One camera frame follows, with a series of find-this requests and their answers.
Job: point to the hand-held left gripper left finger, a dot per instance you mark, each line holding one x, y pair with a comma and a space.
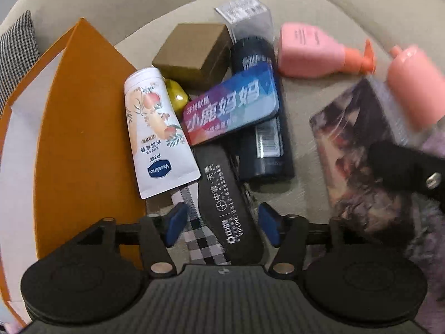
175, 224

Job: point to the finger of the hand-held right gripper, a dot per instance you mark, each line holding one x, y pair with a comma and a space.
399, 170

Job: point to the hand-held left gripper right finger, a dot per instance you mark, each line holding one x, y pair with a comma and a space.
269, 228

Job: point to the black glasses case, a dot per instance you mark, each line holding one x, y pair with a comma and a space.
222, 195

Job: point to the pink pump bottle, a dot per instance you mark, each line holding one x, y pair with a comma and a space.
413, 80
306, 48

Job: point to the white printed lotion tube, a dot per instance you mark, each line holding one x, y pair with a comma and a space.
153, 128

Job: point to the orange cardboard box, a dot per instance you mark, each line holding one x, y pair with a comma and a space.
87, 111

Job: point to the plaid pouch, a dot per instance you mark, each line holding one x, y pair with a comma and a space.
201, 236

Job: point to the purple fuzzy cloth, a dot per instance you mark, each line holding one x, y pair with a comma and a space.
431, 236

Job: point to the olive green round jar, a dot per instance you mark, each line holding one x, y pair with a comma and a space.
175, 97

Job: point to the blue and red tin case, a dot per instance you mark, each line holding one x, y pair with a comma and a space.
226, 108

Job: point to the brown cardboard box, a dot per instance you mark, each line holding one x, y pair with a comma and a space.
191, 52

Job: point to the dark blue bottle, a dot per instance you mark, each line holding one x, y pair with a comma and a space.
250, 55

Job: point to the clear plastic box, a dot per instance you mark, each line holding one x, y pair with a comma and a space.
243, 14

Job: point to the beige sofa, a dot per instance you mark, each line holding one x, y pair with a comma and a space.
139, 0

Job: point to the houndstooth pillow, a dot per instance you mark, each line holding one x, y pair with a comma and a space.
17, 52

